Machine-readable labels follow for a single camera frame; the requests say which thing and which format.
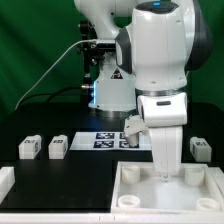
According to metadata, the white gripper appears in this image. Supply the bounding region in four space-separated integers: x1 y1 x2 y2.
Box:
149 126 183 181

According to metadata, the white square tabletop part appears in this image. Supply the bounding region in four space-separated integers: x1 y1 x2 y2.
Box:
111 162 224 215

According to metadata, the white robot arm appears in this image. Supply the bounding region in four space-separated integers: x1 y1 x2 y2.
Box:
74 0 212 178

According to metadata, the white tag sheet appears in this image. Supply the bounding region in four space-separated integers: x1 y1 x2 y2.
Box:
70 132 151 151

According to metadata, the white left obstacle block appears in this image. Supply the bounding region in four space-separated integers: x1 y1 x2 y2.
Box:
0 167 15 204

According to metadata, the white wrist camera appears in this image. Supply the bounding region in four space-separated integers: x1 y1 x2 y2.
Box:
123 91 189 148

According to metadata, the black camera on stand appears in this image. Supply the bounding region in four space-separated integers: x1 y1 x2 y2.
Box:
77 21 115 85

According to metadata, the black cable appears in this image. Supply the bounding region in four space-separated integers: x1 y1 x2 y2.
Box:
19 86 84 108

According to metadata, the white cable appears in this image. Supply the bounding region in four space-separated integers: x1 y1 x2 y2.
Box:
14 39 98 111

